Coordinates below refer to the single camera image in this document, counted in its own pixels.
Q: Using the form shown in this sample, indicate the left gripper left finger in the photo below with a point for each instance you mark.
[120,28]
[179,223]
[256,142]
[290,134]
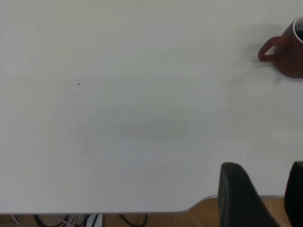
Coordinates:
[236,201]

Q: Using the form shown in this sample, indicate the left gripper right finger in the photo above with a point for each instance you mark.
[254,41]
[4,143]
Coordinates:
[296,201]

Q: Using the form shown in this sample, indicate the red ceramic mug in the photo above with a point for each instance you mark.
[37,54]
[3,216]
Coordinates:
[288,59]

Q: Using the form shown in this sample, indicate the dark coffee liquid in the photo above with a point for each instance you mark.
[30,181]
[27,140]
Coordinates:
[300,33]

